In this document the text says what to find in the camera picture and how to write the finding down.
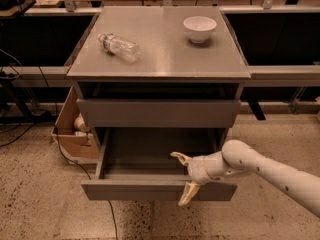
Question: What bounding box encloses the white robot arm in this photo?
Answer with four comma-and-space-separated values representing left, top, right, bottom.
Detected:
171, 140, 320, 217

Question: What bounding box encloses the cardboard box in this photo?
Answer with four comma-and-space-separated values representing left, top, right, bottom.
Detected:
51, 87, 99, 164

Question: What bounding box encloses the white cup in box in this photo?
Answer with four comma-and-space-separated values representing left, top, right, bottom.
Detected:
74, 115, 90, 133

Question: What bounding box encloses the clear plastic water bottle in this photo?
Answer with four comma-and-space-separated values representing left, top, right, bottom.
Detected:
98, 33, 140, 63

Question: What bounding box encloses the white ceramic bowl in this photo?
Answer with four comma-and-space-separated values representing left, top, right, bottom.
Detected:
183, 16, 217, 43

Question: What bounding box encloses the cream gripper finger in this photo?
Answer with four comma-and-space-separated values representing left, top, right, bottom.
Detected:
170, 152, 191, 166
178, 181, 200, 206

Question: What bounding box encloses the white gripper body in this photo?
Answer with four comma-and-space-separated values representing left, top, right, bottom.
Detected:
187, 152, 229, 185

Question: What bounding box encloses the grey top drawer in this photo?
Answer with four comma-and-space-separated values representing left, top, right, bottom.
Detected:
77, 98, 240, 128

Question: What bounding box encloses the grey drawer cabinet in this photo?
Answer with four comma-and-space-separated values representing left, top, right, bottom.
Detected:
68, 6, 250, 149

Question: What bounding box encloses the grey drawer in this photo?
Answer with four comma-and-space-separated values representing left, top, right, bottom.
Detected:
77, 98, 240, 128
80, 127, 239, 202

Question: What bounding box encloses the black floor cable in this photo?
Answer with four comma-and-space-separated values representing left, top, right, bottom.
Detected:
52, 126, 119, 240

